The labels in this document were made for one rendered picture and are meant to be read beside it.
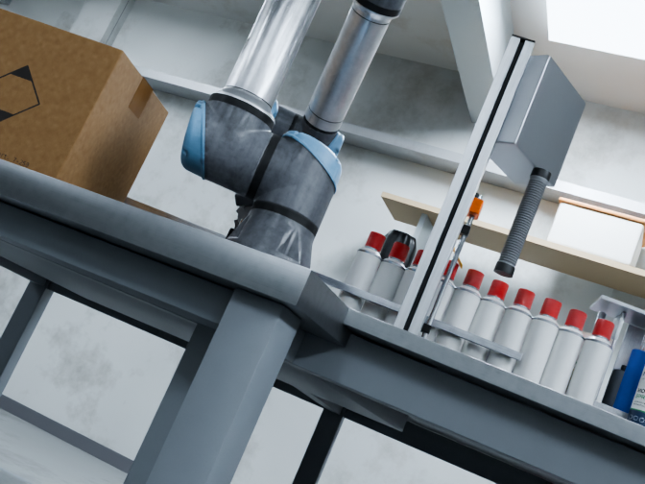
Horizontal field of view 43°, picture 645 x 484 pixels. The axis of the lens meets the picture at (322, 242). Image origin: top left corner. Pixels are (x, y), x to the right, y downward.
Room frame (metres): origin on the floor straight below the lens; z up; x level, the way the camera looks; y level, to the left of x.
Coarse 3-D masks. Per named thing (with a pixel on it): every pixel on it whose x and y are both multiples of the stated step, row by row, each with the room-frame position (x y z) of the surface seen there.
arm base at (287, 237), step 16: (256, 208) 1.28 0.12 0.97; (272, 208) 1.26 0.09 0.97; (288, 208) 1.26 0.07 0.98; (240, 224) 1.29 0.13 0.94; (256, 224) 1.26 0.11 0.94; (272, 224) 1.25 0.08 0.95; (288, 224) 1.26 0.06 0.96; (304, 224) 1.27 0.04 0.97; (240, 240) 1.25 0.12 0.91; (256, 240) 1.24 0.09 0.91; (272, 240) 1.24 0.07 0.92; (288, 240) 1.25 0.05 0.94; (304, 240) 1.27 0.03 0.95; (288, 256) 1.25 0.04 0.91; (304, 256) 1.27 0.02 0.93
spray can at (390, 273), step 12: (396, 252) 1.56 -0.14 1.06; (408, 252) 1.57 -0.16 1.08; (384, 264) 1.56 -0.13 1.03; (396, 264) 1.55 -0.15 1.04; (384, 276) 1.55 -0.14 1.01; (396, 276) 1.55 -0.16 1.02; (372, 288) 1.56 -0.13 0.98; (384, 288) 1.55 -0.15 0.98; (396, 288) 1.56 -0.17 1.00; (372, 312) 1.55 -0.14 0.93; (384, 312) 1.56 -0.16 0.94
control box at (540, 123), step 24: (528, 72) 1.39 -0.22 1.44; (552, 72) 1.38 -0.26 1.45; (528, 96) 1.37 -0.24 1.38; (552, 96) 1.40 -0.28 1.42; (576, 96) 1.45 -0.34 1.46; (504, 120) 1.39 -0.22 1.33; (528, 120) 1.37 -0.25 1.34; (552, 120) 1.42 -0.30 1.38; (576, 120) 1.47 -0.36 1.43; (504, 144) 1.38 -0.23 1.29; (528, 144) 1.39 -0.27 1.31; (552, 144) 1.44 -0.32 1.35; (504, 168) 1.49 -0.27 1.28; (528, 168) 1.44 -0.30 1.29; (552, 168) 1.46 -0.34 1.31
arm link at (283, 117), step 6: (276, 102) 1.52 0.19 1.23; (276, 108) 1.52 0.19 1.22; (282, 108) 1.55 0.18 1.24; (276, 114) 1.54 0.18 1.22; (282, 114) 1.54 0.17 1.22; (288, 114) 1.54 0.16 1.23; (294, 114) 1.55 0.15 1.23; (276, 120) 1.54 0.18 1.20; (282, 120) 1.54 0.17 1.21; (288, 120) 1.54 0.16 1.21; (276, 126) 1.54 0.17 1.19; (282, 126) 1.54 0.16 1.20; (288, 126) 1.54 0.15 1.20; (276, 132) 1.55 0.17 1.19; (282, 132) 1.54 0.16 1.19
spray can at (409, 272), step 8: (416, 256) 1.55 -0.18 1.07; (416, 264) 1.54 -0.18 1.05; (408, 272) 1.54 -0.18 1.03; (400, 280) 1.55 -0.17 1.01; (408, 280) 1.53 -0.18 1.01; (400, 288) 1.54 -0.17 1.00; (400, 296) 1.54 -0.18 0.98; (400, 304) 1.53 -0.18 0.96; (392, 312) 1.54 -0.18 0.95; (384, 320) 1.56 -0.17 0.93; (392, 320) 1.53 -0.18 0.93
